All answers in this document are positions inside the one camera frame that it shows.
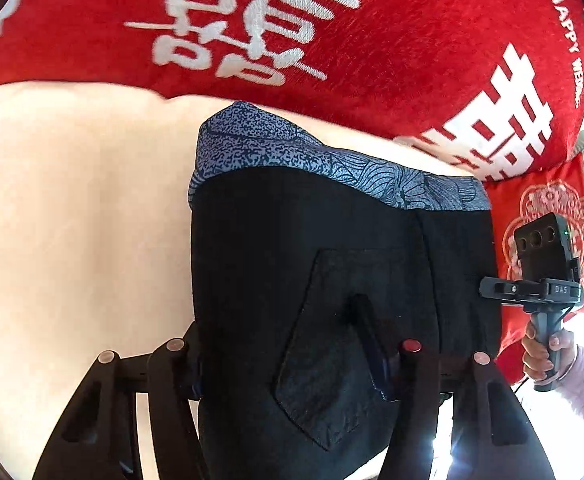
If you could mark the person's right hand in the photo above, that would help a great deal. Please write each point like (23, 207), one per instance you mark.
(539, 355)

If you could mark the black pants with blue waistband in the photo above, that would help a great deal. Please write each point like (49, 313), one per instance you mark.
(272, 260)

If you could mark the red patterned pillow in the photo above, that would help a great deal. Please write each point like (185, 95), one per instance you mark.
(537, 200)

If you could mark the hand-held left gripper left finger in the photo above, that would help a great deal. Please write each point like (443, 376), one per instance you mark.
(177, 365)

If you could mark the red printed blanket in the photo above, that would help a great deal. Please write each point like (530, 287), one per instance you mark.
(397, 60)

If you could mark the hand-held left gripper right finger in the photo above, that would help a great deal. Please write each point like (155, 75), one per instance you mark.
(378, 371)

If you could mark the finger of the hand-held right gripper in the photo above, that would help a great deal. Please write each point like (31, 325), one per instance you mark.
(509, 290)

